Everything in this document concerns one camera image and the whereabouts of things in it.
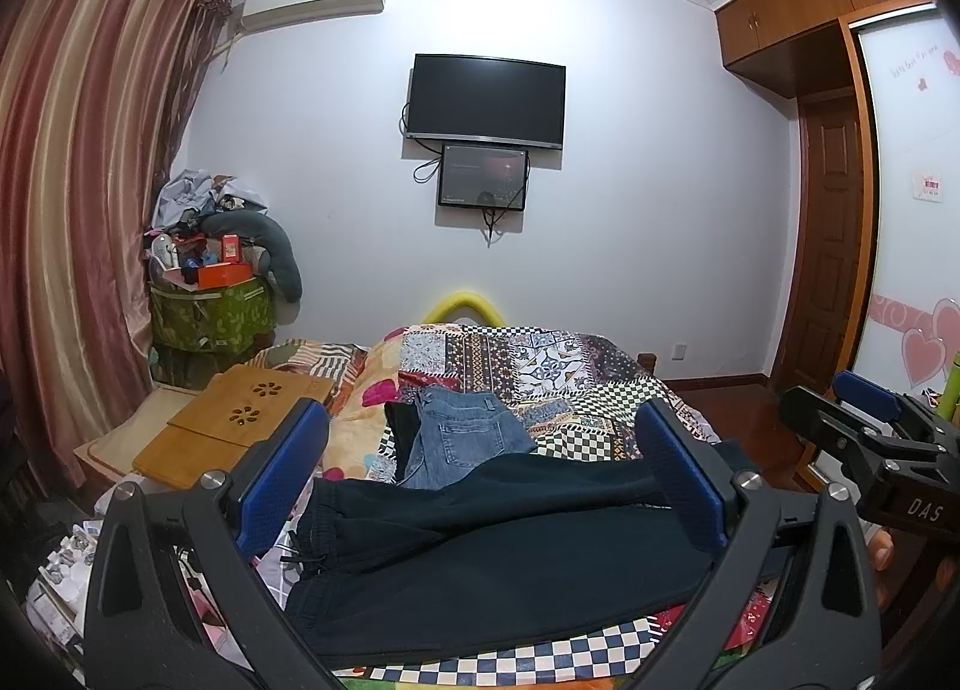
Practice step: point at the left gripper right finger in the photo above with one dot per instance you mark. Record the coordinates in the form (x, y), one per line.
(823, 630)

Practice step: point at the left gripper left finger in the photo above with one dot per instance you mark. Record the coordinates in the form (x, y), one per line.
(141, 628)

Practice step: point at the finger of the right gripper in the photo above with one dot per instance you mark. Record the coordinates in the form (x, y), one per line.
(844, 436)
(870, 389)

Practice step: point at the dark teal sweatpants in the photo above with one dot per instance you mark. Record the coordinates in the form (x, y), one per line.
(524, 549)

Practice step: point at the person's right hand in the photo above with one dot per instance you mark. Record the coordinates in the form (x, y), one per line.
(880, 550)

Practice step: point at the green bottle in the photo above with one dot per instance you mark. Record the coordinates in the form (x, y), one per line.
(950, 397)

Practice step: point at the white cabinet with stickers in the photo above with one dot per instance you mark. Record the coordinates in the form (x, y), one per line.
(910, 60)

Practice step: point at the colourful patchwork bed quilt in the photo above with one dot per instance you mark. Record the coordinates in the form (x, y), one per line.
(576, 395)

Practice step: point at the green patterned storage bag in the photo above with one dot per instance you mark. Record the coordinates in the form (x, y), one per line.
(227, 320)

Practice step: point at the orange box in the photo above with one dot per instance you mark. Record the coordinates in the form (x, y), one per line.
(217, 276)

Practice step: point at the folded blue jeans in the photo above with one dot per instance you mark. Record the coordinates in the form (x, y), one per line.
(443, 435)

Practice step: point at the grey neck pillow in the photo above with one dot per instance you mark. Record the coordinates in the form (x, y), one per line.
(256, 229)

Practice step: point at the yellow hoop behind bed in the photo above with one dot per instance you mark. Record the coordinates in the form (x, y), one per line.
(462, 302)

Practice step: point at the striped red gold curtain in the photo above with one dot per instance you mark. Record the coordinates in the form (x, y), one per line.
(96, 95)

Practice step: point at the small black wall monitor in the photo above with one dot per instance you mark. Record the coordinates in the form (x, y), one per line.
(483, 177)

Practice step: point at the wall mounted black television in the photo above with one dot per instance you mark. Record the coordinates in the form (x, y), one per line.
(478, 99)

